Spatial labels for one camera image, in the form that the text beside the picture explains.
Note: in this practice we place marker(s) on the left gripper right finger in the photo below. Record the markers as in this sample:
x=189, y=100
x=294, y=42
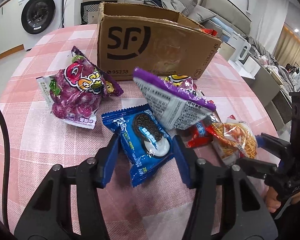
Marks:
x=226, y=204

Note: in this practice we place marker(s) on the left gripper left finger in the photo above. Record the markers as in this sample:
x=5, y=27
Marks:
x=66, y=204

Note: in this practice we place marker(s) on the white red noodle snack bag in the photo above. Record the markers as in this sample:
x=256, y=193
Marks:
x=232, y=139

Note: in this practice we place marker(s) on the blue cookie packet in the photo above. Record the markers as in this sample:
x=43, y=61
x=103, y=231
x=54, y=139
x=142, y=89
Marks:
x=143, y=139

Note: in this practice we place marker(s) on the purple grape candy bag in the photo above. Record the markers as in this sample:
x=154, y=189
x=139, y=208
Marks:
x=74, y=94

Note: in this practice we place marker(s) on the purple white snack bag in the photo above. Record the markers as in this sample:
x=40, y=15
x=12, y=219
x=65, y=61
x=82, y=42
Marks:
x=173, y=99

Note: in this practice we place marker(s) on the pink plaid tablecloth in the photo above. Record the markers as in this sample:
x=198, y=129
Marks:
x=156, y=209

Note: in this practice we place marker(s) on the red snack packet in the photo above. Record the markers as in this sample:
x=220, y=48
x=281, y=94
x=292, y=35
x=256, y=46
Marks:
x=199, y=135

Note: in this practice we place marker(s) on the white electric kettle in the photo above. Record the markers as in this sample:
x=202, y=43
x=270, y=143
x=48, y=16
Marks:
x=241, y=46

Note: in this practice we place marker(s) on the grey sofa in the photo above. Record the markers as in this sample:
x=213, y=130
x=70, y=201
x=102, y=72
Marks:
x=228, y=14

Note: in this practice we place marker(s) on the grey sofa cushion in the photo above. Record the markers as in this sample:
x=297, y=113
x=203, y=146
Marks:
x=201, y=15

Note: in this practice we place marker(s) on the brown SF cardboard box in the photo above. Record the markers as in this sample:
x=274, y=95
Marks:
x=161, y=41

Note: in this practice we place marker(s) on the black patterned chair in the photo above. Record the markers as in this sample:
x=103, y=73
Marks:
x=91, y=6

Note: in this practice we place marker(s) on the white washing machine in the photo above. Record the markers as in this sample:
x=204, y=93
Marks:
x=38, y=18

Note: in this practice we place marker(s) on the grey jacket on sofa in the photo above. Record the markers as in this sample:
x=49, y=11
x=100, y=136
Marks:
x=174, y=5

